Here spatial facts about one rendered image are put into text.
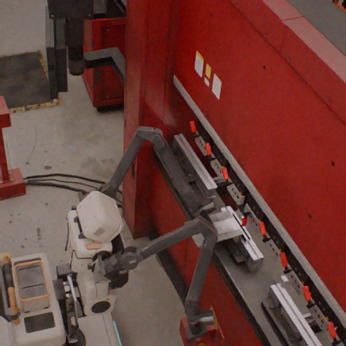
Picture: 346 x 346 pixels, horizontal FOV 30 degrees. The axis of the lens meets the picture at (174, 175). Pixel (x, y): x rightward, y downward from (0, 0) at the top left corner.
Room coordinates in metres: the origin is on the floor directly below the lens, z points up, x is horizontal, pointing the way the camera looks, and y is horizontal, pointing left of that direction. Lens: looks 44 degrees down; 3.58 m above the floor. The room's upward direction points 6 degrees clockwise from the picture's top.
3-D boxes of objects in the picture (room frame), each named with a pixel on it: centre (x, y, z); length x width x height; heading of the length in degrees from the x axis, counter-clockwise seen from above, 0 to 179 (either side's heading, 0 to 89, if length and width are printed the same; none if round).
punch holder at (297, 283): (1.88, -0.63, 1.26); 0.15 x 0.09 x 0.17; 27
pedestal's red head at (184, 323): (1.82, -0.21, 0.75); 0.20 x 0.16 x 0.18; 20
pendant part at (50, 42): (3.21, 0.75, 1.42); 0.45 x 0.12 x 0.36; 12
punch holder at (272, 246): (2.06, -0.54, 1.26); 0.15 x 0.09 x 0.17; 27
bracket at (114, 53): (3.42, 0.47, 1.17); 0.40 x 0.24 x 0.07; 27
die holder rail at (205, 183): (2.88, -0.11, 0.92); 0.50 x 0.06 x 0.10; 27
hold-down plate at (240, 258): (2.33, -0.33, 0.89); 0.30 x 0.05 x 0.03; 27
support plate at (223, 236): (2.32, -0.24, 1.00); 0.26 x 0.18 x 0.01; 117
